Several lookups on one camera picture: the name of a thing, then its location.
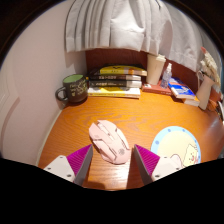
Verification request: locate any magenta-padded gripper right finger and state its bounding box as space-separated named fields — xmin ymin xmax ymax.
xmin=133 ymin=143 xmax=184 ymax=186

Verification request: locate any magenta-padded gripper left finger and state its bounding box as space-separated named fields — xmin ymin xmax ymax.
xmin=43 ymin=143 xmax=94 ymax=187

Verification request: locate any pink computer mouse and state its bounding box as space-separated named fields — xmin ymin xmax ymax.
xmin=88 ymin=119 xmax=132 ymax=165

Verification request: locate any round cartoon-print mouse pad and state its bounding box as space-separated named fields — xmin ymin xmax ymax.
xmin=150 ymin=125 xmax=202 ymax=169

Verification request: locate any dark mug with green inside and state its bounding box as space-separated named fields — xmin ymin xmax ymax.
xmin=55 ymin=73 xmax=89 ymax=104

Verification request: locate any red book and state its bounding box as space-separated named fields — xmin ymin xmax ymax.
xmin=141 ymin=83 xmax=173 ymax=96

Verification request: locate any orange and white book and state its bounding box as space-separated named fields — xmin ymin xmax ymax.
xmin=181 ymin=94 xmax=201 ymax=108

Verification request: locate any yellow and white book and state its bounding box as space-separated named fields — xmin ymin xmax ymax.
xmin=87 ymin=86 xmax=142 ymax=100

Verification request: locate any blue book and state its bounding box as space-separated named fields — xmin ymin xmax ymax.
xmin=168 ymin=77 xmax=196 ymax=100

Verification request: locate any clear spray bottle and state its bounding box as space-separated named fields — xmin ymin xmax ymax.
xmin=160 ymin=62 xmax=173 ymax=90

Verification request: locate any black book with white pages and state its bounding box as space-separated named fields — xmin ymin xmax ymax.
xmin=88 ymin=79 xmax=143 ymax=89

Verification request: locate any white pitcher vase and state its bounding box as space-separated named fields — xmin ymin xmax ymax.
xmin=196 ymin=70 xmax=216 ymax=111

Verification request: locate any beige tumbler cup with lid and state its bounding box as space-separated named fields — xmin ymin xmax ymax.
xmin=145 ymin=53 xmax=167 ymax=86

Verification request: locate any yellow and black book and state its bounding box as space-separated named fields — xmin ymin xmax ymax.
xmin=93 ymin=64 xmax=148 ymax=77

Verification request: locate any white pleated curtain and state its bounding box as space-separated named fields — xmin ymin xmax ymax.
xmin=64 ymin=0 xmax=223 ymax=73

